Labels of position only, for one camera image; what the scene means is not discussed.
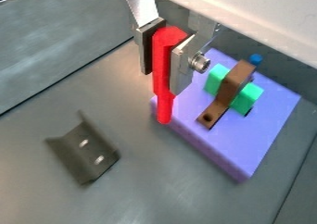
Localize red peg object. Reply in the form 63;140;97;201
153;26;188;124

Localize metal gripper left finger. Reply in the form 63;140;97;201
126;0;166;75

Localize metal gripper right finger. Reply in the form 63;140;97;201
170;11;218;95

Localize brown bracket with hole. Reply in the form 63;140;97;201
196;60;256;130

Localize green block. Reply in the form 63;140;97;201
205;64;264;116

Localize purple base board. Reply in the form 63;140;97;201
149;47;303;183

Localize blue peg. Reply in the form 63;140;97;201
249;54;262;66

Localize black angle bracket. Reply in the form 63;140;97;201
44;111;121;184

